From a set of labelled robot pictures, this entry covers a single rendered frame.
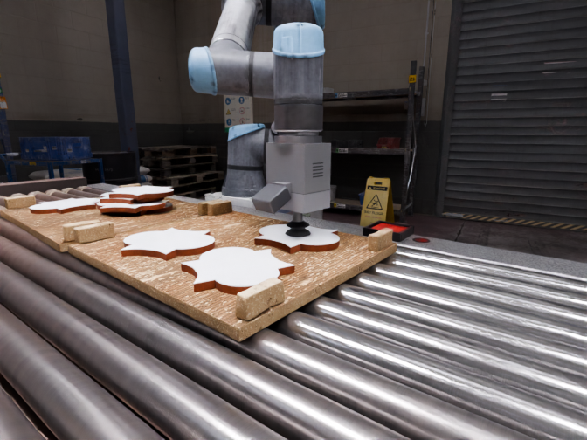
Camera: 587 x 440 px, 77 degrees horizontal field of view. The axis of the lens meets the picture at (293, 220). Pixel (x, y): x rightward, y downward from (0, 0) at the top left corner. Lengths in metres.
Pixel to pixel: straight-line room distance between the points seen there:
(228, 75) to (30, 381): 0.50
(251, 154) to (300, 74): 0.65
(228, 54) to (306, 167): 0.25
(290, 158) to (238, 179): 0.63
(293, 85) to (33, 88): 5.54
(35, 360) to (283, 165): 0.38
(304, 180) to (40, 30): 5.78
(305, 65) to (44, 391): 0.47
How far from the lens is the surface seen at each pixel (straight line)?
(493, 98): 5.16
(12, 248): 0.80
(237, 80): 0.67
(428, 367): 0.36
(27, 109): 5.93
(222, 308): 0.40
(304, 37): 0.57
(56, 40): 6.26
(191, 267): 0.49
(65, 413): 0.35
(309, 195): 0.56
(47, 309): 0.51
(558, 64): 5.21
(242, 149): 1.18
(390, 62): 5.45
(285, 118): 0.56
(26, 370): 0.41
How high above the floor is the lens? 1.11
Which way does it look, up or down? 14 degrees down
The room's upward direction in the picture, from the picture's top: straight up
